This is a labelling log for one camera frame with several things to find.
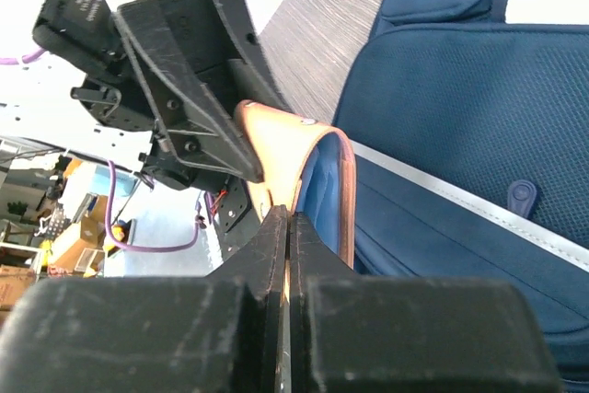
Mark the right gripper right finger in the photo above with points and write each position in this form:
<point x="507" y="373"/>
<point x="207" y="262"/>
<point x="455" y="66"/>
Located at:
<point x="354" y="333"/>

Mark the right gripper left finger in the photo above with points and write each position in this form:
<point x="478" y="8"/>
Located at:
<point x="217" y="333"/>

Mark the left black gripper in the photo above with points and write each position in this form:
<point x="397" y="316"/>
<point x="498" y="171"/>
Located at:
<point x="190" y="63"/>

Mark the tan leather wallet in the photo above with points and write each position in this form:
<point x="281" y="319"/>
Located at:
<point x="308" y="166"/>

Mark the navy blue student backpack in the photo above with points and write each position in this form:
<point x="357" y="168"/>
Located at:
<point x="470" y="124"/>

